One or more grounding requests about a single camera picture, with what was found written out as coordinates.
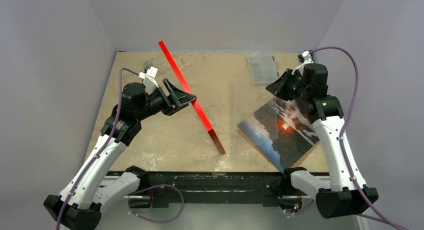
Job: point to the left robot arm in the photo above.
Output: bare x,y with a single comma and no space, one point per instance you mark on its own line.
81,204

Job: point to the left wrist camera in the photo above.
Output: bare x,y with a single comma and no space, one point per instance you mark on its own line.
148,78

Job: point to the clear plastic screw box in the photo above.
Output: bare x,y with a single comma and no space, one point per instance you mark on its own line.
262,68

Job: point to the black adjustable wrench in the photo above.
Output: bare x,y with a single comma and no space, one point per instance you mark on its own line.
146,66

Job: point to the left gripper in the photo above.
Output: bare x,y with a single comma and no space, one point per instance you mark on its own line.
177,101

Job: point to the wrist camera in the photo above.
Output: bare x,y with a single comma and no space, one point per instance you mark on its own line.
148,78
300,60

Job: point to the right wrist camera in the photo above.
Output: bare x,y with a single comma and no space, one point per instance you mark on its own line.
300,60

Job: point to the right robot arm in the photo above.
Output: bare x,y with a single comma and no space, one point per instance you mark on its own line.
346,193

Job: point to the sunset landscape photo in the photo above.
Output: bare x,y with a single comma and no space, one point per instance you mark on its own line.
284,153

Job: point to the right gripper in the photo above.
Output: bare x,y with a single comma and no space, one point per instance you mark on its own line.
285,84

